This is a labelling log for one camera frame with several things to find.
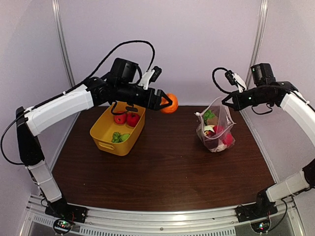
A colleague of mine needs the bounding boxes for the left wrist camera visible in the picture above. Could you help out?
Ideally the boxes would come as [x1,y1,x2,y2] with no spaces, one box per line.
[137,66,162,90]

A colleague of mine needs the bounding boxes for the clear zip top bag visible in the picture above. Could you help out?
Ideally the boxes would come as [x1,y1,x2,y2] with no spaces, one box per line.
[194,97,235,152]

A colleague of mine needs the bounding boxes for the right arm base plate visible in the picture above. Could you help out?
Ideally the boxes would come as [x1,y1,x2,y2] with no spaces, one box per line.
[235,204,278,223]

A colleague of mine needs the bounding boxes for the left circuit board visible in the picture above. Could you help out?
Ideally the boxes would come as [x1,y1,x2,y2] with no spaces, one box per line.
[53,219,74,234]

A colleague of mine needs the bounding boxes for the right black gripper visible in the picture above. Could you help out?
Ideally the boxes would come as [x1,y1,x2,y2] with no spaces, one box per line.
[222,85,272,111]

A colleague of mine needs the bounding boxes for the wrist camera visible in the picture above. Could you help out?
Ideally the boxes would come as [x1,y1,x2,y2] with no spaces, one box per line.
[137,66,162,90]
[224,70,248,93]

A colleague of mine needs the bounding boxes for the left black cable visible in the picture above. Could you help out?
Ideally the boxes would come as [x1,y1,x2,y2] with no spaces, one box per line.
[31,40,156,109]

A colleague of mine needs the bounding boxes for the yellow plastic basket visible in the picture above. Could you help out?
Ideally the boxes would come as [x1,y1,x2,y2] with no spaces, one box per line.
[90,105,146,156]

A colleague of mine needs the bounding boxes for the orange plush fruit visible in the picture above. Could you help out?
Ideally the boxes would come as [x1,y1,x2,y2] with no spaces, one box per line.
[161,93,179,114]

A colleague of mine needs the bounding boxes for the aluminium frame post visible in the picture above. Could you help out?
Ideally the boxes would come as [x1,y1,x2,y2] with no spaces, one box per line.
[246,0,268,86]
[52,0,76,91]

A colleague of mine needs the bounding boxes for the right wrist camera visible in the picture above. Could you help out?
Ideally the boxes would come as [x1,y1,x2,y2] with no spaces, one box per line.
[224,70,248,93]

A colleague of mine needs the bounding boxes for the white plush daikon radish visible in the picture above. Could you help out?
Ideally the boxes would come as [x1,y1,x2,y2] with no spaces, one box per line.
[203,110,217,136]

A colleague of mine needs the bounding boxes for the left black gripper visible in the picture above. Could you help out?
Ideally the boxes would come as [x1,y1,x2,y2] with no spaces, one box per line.
[116,82,172,110]

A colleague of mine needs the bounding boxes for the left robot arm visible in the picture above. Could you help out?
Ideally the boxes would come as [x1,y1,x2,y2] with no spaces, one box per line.
[13,58,173,218]

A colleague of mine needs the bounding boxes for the green plush grapes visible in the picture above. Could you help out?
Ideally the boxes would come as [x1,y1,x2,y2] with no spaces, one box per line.
[111,132,121,143]

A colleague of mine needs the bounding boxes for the front aluminium rail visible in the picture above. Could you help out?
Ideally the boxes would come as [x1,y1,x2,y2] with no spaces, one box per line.
[19,194,303,236]

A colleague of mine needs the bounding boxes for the dark purple plush fruit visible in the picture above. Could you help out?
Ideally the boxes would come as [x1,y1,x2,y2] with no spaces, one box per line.
[204,130,219,149]

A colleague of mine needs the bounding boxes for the red fruit with stem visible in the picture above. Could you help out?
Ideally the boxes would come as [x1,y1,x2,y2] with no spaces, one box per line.
[114,111,127,125]

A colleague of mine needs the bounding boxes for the black cable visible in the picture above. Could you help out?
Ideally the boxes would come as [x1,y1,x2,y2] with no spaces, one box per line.
[31,40,156,109]
[212,67,233,94]

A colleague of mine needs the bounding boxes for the right aluminium frame post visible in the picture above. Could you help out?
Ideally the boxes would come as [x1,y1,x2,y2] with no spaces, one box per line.
[246,0,268,86]

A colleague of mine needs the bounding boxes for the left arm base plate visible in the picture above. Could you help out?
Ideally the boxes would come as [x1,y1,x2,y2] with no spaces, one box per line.
[45,200,88,223]

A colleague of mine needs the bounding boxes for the circuit board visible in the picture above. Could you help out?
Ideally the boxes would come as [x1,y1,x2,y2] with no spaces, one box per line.
[53,219,74,234]
[251,220,271,234]

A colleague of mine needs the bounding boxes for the left aluminium frame post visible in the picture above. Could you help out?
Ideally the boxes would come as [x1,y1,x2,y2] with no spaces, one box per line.
[52,0,76,91]

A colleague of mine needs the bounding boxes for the right black cable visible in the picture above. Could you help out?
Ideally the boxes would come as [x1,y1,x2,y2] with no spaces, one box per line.
[212,67,233,94]

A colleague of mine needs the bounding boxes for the small red plush fruit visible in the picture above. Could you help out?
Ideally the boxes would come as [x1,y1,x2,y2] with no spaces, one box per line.
[213,125,225,135]

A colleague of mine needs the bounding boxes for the right circuit board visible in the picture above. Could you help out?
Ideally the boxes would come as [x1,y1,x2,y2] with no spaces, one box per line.
[251,220,271,234]

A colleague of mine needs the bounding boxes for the green plush vegetable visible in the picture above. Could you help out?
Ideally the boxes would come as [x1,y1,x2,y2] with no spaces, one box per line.
[120,134,130,142]

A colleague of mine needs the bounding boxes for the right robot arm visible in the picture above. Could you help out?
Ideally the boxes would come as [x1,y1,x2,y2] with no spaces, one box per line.
[222,63,315,217]

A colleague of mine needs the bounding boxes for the red plush tomato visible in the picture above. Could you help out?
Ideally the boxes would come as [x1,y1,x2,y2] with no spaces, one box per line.
[126,113,140,127]

